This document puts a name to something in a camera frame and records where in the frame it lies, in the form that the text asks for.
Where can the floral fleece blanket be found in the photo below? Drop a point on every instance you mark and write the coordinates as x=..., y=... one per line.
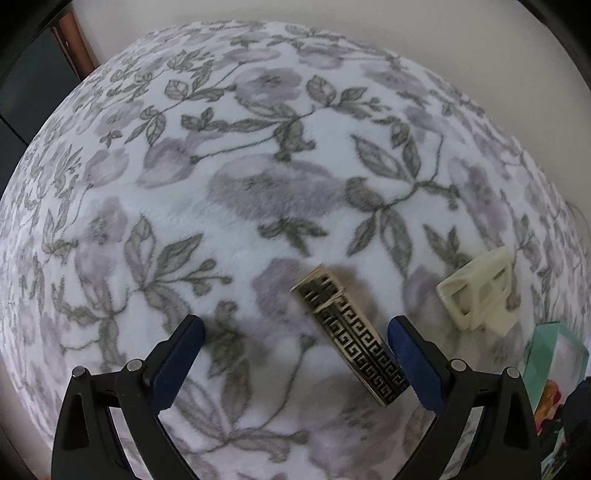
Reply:
x=231, y=138

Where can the brown wooden trim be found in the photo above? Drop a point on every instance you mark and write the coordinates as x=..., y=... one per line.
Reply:
x=76, y=41

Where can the dark cabinet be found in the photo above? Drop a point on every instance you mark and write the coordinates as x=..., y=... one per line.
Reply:
x=27, y=78

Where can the teal-edged white tray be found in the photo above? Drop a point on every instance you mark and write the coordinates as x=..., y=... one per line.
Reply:
x=542, y=350

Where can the cream toy truck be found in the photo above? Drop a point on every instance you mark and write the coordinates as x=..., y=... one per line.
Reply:
x=475, y=286

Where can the gold patterned lighter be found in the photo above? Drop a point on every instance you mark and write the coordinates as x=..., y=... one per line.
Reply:
x=351, y=332

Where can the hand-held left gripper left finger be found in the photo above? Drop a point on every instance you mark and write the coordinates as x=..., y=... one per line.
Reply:
x=178, y=360

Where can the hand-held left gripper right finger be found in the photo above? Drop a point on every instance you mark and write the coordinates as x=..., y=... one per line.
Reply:
x=415, y=364

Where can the red gold candy toys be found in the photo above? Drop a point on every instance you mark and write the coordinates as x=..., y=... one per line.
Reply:
x=551, y=392

